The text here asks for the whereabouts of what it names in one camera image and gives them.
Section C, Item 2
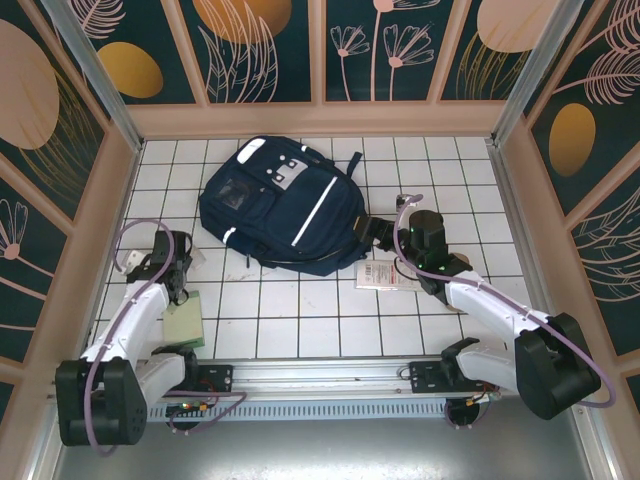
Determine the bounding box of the white packaged stationery with label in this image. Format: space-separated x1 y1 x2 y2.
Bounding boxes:
353 258 424 291

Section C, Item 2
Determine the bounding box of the pale green notebook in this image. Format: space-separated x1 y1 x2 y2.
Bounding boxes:
162 288 205 350

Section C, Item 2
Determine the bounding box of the navy blue backpack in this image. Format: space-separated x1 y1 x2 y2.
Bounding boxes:
198 134 374 278

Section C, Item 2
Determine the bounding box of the small green circuit board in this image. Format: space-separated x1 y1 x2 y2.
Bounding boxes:
166 401 211 417

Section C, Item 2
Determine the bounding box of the grey metal plate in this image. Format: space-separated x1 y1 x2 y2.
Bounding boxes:
49 422 614 480

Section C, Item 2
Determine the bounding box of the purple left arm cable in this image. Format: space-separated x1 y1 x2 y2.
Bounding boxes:
85 218 250 457

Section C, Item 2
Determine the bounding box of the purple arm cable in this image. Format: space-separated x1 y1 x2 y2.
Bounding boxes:
85 218 250 457
392 194 617 431

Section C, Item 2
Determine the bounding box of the aluminium side rail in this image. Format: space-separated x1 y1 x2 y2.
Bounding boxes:
485 141 619 480

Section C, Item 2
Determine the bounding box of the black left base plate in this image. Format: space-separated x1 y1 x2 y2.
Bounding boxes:
143 363 235 399

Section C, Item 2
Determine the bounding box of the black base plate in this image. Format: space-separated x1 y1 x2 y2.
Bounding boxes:
143 363 235 399
409 359 501 396

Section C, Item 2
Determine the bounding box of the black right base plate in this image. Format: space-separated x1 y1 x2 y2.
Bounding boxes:
409 359 501 396

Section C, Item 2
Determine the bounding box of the aluminium mounting rail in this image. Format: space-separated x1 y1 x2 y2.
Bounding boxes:
47 355 591 401

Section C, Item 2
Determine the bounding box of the grey slotted cable duct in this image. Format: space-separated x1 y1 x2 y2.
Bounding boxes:
67 402 576 424

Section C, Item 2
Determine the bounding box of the aluminium frame post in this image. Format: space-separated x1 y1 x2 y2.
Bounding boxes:
489 0 586 149
39 0 146 154

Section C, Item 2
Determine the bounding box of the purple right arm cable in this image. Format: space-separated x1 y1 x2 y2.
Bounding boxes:
392 194 617 431

